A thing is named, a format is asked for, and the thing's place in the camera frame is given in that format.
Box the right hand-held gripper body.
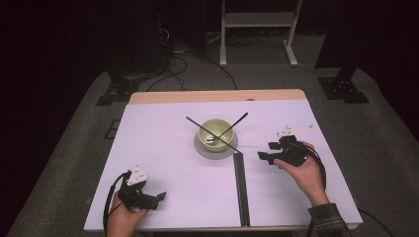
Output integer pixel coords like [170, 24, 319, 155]
[274, 123, 314, 168]

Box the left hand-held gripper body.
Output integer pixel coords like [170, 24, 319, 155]
[118, 165, 160, 210]

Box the black chopstick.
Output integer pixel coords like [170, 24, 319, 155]
[185, 116, 244, 155]
[215, 112, 249, 138]

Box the pale green bowl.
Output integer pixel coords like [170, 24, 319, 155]
[198, 118, 235, 153]

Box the person's left hand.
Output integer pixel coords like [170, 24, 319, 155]
[106, 191, 150, 237]

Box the person's right hand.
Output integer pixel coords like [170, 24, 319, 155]
[273, 141, 331, 208]

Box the black ribbed strip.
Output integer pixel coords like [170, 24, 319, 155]
[232, 152, 252, 228]

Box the white table mat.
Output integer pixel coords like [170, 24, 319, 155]
[83, 99, 364, 232]

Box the wooden table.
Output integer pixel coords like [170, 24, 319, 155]
[83, 88, 364, 232]

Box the black stand base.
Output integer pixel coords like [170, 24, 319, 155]
[95, 79, 141, 107]
[317, 66, 371, 105]

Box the white metal stand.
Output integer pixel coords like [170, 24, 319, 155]
[218, 0, 303, 68]

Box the left hand-held gripper black cable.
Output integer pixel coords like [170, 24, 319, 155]
[102, 170, 132, 237]

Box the hand-held gripper black cable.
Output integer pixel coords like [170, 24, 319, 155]
[294, 143, 328, 192]
[102, 170, 132, 237]

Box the right hand-held gripper black cable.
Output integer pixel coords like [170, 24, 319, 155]
[294, 143, 328, 192]

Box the black floor frame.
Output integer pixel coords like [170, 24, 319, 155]
[104, 118, 122, 140]

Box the black floor cable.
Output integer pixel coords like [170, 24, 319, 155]
[357, 207, 396, 237]
[184, 52, 239, 91]
[145, 54, 189, 93]

